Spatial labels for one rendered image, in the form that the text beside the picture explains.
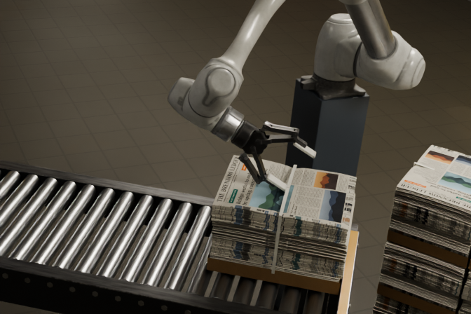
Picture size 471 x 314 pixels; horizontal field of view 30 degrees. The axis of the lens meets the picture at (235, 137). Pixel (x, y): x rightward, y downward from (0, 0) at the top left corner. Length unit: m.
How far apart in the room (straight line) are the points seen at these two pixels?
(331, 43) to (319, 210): 0.85
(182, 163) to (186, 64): 1.33
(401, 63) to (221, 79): 0.96
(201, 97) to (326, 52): 0.98
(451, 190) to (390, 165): 1.87
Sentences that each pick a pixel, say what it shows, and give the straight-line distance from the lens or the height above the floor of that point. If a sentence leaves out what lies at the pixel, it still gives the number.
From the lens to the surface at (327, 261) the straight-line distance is 2.43.
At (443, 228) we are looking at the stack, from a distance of 3.03.
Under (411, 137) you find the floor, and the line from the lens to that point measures 5.26.
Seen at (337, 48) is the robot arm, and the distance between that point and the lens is 3.08.
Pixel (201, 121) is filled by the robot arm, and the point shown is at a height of 1.23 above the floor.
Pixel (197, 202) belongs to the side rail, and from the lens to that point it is 2.82.
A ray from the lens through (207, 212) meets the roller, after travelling 2.77.
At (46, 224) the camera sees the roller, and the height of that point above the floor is 0.79.
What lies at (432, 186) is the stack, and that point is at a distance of 3.05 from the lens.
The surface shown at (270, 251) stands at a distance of 2.44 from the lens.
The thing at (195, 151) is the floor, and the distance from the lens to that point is 4.77.
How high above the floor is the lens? 2.29
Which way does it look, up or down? 28 degrees down
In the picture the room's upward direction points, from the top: 6 degrees clockwise
